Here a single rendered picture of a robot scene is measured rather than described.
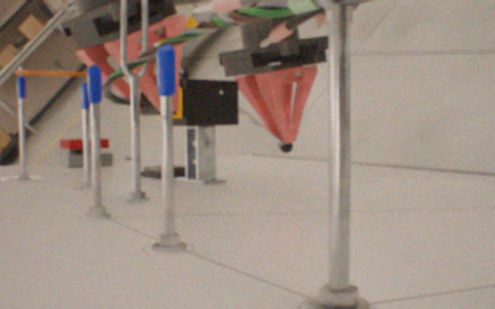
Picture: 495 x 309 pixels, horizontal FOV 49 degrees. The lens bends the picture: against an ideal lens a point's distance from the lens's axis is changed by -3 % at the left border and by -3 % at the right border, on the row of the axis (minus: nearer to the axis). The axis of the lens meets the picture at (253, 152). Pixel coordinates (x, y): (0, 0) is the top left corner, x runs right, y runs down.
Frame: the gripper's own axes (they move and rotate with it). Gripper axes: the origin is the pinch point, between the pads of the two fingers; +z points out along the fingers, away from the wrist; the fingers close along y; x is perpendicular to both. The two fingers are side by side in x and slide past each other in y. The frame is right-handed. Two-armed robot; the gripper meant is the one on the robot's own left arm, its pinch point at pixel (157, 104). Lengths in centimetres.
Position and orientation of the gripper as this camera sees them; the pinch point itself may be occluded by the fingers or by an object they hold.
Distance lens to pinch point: 48.6
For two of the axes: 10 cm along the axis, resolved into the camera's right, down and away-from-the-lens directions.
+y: 6.4, 0.5, -7.7
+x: 7.0, -4.5, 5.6
